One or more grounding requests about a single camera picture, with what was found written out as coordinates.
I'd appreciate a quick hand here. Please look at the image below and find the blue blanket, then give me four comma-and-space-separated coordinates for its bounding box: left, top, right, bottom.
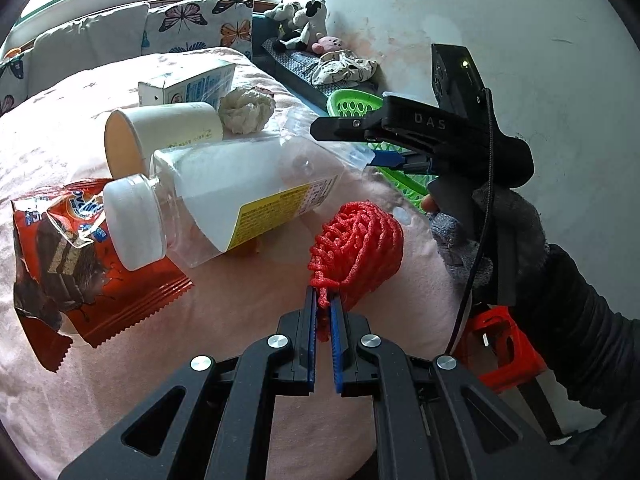
252, 12, 373, 111

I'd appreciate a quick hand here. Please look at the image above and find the red foam fruit net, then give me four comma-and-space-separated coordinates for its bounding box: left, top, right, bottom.
307, 200, 405, 343

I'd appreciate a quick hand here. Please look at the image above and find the small butterfly print pillow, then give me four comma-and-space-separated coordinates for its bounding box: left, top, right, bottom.
0, 50, 27, 117

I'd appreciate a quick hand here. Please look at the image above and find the person's right hand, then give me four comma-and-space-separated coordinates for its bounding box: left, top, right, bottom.
421, 186, 551, 291

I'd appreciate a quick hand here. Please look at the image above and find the black white cow plush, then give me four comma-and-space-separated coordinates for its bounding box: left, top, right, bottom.
279, 0, 329, 52

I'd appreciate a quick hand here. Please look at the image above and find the grey white plush toy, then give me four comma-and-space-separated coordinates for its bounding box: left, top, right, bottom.
264, 1, 303, 24

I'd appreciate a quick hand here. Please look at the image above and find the pink plush toy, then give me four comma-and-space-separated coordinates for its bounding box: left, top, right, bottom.
312, 35, 342, 56

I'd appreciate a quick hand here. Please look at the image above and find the white blue milk carton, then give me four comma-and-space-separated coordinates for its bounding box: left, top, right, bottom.
138, 57, 237, 110

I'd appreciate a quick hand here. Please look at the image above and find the green plastic basket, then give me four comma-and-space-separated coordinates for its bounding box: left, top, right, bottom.
326, 87, 432, 214

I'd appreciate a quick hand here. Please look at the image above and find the orange snack wrapper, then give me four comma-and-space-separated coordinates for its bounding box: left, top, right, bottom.
11, 177, 195, 373

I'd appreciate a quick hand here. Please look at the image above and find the black cable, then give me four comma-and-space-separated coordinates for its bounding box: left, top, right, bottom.
442, 87, 499, 358

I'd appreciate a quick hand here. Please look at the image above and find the pink blanket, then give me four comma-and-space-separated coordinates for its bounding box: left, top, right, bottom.
0, 47, 467, 480

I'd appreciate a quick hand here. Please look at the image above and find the clear plastic bottle white cap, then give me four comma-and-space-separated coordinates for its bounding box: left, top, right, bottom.
102, 134, 373, 272

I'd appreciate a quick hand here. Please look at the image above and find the white tissue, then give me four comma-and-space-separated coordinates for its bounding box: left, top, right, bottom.
218, 87, 277, 136

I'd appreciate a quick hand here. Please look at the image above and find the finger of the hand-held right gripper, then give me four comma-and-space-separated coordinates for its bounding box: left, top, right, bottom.
367, 148, 440, 176
310, 109, 385, 142

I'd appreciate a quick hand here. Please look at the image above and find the spotted cream cloth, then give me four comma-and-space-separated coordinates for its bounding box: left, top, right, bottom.
311, 50, 380, 86

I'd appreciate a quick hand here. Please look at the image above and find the large butterfly print pillow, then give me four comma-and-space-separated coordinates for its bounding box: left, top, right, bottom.
141, 0, 257, 58

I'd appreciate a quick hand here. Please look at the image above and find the white paper cup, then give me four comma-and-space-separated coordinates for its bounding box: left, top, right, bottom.
104, 101, 223, 178

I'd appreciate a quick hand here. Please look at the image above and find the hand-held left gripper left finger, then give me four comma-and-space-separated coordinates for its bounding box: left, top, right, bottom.
57, 285, 319, 480

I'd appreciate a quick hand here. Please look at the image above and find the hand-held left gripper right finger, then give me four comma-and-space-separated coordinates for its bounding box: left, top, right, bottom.
327, 292, 576, 480

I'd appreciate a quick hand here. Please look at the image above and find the person's right forearm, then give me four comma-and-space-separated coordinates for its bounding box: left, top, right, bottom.
510, 242, 640, 443

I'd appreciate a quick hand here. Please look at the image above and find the clear plastic bag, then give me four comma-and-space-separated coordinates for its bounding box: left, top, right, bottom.
270, 106, 381, 177

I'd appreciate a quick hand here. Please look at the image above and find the grey cushion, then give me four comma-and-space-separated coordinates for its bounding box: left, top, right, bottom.
27, 25, 93, 93
80, 2, 151, 68

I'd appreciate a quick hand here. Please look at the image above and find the red plastic stool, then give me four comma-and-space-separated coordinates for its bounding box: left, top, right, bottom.
452, 305, 566, 443

